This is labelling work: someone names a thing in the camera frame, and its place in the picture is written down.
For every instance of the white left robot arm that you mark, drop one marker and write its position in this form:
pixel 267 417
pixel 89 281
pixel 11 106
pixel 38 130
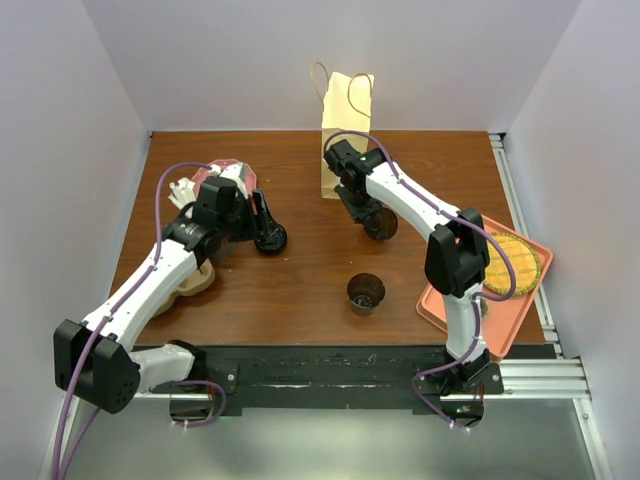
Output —
pixel 94 359

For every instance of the black takeout coffee cup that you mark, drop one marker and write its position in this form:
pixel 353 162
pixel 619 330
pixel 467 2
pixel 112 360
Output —
pixel 365 292

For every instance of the white wrapped straws bundle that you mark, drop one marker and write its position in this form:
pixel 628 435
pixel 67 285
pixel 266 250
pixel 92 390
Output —
pixel 182 192

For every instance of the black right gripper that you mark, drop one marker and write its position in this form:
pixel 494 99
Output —
pixel 358 212

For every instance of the yellow woven coaster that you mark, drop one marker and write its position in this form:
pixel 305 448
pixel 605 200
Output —
pixel 523 259

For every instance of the aluminium frame rail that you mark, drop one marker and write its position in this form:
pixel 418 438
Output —
pixel 342 385

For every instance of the pink polka dot plate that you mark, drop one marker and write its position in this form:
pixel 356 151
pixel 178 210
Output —
pixel 240 172

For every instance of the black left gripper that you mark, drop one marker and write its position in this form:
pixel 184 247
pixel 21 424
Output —
pixel 258 223

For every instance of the yellow paper bag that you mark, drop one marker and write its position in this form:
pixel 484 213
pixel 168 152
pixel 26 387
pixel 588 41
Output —
pixel 346 109

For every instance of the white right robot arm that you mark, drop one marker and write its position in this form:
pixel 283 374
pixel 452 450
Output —
pixel 372 186

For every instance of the brown pulp cup carrier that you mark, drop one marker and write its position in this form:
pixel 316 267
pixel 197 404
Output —
pixel 198 281

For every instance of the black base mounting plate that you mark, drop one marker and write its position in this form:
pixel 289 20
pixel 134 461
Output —
pixel 301 358

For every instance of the black cup lid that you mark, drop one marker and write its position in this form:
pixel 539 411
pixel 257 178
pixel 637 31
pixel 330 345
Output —
pixel 272 243

